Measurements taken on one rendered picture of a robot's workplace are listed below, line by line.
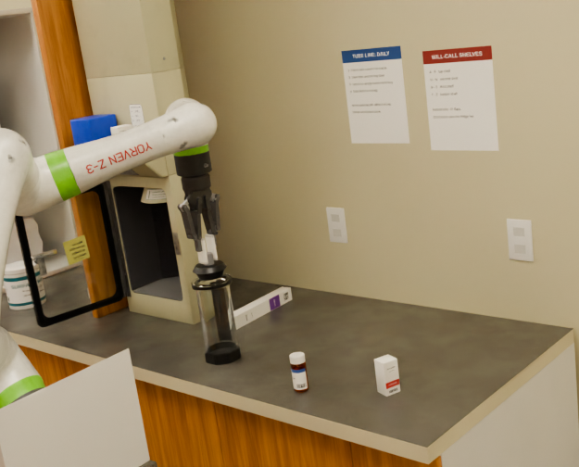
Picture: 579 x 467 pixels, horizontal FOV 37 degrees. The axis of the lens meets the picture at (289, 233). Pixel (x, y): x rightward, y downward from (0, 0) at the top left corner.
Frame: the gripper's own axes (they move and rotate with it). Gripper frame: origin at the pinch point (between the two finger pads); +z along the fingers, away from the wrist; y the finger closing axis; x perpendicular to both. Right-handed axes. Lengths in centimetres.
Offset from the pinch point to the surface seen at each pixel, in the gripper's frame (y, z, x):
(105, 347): 10, 31, -41
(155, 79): -15, -44, -29
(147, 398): 12.6, 42.6, -20.7
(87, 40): -14, -57, -56
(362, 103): -58, -29, 12
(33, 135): -55, -20, -167
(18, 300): 2, 28, -103
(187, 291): -14.3, 20.3, -28.8
